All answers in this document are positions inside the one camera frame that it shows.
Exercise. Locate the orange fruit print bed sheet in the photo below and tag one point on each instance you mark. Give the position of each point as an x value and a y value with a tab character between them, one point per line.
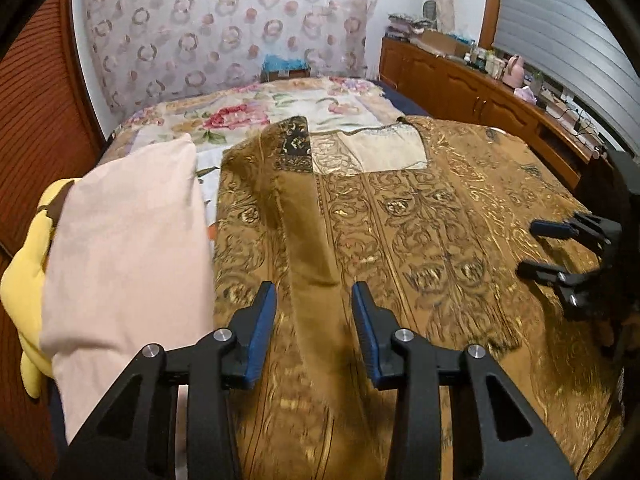
207	170

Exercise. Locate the grey window blind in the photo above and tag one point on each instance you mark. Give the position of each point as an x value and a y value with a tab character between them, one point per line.
575	30

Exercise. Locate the yellow plush toy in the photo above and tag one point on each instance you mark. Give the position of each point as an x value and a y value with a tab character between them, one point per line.
25	305

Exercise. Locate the blue fringed box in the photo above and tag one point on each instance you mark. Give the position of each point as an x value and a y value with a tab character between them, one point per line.
285	66

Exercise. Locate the brown louvred wardrobe door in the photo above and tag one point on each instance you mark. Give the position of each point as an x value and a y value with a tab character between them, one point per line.
45	120

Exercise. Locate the cardboard box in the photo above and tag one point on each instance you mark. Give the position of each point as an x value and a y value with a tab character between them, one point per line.
440	42

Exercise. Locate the wooden cabinet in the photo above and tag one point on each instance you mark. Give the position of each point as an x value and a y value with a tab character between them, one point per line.
465	90

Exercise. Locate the pale pink pillow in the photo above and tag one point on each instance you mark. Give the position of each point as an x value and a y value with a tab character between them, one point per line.
130	260

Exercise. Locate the gold patterned brown garment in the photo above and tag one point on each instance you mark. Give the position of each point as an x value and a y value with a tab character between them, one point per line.
430	240

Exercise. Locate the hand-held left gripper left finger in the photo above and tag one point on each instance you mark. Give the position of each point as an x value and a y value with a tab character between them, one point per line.
257	340

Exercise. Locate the pink kettle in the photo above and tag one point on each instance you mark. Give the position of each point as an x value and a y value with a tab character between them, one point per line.
514	72

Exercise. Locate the floral quilt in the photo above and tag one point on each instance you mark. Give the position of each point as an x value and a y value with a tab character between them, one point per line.
235	110

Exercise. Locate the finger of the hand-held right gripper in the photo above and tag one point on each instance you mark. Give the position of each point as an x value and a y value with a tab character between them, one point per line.
540	271
552	229

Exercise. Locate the stack of folded cloths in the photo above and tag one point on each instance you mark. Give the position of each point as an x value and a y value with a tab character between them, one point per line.
405	25

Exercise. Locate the row of small bottles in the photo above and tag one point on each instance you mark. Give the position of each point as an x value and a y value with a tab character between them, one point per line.
485	62

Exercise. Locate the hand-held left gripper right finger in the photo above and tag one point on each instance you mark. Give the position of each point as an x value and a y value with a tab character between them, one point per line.
367	340

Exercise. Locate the dark panel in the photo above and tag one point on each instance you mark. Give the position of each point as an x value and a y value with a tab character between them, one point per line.
597	185

